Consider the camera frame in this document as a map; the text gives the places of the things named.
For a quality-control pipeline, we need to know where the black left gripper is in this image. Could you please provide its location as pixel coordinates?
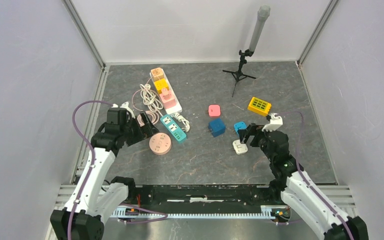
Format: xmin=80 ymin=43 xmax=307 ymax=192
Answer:
xmin=120 ymin=110 xmax=159 ymax=147

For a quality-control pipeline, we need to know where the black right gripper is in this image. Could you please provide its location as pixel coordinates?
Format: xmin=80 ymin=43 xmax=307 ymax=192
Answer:
xmin=236 ymin=123 xmax=276 ymax=162

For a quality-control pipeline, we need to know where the light blue plug adapter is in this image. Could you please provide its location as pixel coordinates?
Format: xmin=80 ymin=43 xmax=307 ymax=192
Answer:
xmin=233 ymin=121 xmax=247 ymax=135

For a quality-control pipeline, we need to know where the white square plug adapter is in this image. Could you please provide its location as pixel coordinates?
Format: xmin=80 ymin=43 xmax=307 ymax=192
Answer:
xmin=232 ymin=139 xmax=248 ymax=155

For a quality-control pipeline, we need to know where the round pink socket hub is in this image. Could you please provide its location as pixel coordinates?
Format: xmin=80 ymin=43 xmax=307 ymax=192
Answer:
xmin=149 ymin=132 xmax=172 ymax=155

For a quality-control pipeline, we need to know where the dark blue cube socket adapter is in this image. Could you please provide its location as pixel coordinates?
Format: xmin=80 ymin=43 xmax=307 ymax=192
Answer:
xmin=208 ymin=118 xmax=226 ymax=138

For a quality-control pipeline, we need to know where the pink plug adapter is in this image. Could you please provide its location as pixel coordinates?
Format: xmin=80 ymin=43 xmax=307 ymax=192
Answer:
xmin=207 ymin=104 xmax=221 ymax=118

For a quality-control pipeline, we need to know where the teal power strip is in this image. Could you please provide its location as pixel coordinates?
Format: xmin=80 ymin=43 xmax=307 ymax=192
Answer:
xmin=160 ymin=114 xmax=187 ymax=143

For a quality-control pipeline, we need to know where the pink cube socket adapter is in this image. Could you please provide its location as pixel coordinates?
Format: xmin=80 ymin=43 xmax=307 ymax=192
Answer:
xmin=159 ymin=91 xmax=176 ymax=109

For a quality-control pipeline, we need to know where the white long power strip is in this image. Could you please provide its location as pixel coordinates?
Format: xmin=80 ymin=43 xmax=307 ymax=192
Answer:
xmin=150 ymin=67 xmax=183 ymax=117

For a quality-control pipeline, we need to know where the yellow cube socket adapter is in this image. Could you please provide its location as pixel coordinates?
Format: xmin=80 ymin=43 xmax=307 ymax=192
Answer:
xmin=153 ymin=78 xmax=170 ymax=94

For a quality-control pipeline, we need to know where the tan cube socket adapter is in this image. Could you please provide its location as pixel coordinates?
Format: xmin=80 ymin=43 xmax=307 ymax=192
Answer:
xmin=150 ymin=67 xmax=165 ymax=82

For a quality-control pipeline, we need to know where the light pink charger plug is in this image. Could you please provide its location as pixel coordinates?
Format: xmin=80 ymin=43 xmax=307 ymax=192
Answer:
xmin=160 ymin=91 xmax=171 ymax=103

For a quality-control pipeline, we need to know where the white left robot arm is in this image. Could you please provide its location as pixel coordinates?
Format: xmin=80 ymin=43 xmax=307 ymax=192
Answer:
xmin=50 ymin=107 xmax=159 ymax=240

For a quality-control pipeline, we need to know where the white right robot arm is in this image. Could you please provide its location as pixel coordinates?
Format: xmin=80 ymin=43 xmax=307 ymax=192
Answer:
xmin=237 ymin=123 xmax=369 ymax=240

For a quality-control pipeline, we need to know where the yellow toy brick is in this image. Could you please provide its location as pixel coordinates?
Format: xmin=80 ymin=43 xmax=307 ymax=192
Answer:
xmin=247 ymin=97 xmax=272 ymax=117

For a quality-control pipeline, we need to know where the black mini tripod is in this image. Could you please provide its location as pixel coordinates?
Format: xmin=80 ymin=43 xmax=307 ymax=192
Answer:
xmin=222 ymin=49 xmax=256 ymax=97

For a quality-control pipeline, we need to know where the grey microphone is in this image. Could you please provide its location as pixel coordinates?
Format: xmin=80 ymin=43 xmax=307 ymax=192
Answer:
xmin=248 ymin=5 xmax=271 ymax=56

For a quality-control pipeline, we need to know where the thick pink hub cable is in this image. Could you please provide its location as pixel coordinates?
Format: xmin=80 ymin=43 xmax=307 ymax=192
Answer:
xmin=137 ymin=110 xmax=161 ymax=127

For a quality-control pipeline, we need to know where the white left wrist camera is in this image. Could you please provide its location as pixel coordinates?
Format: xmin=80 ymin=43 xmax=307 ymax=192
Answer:
xmin=111 ymin=101 xmax=136 ymax=119

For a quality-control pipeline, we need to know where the thin pink charger cable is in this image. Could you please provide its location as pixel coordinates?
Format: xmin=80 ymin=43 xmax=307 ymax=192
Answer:
xmin=131 ymin=76 xmax=156 ymax=114

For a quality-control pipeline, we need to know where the white loose cable bundle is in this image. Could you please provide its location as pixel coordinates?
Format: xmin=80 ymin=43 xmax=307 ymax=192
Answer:
xmin=139 ymin=83 xmax=164 ymax=115

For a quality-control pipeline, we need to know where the white coiled power cord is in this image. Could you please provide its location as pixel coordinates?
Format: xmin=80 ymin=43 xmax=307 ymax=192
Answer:
xmin=172 ymin=112 xmax=191 ymax=133

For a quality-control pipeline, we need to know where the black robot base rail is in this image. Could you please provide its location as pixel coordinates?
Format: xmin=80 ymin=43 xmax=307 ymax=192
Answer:
xmin=125 ymin=184 xmax=287 ymax=214

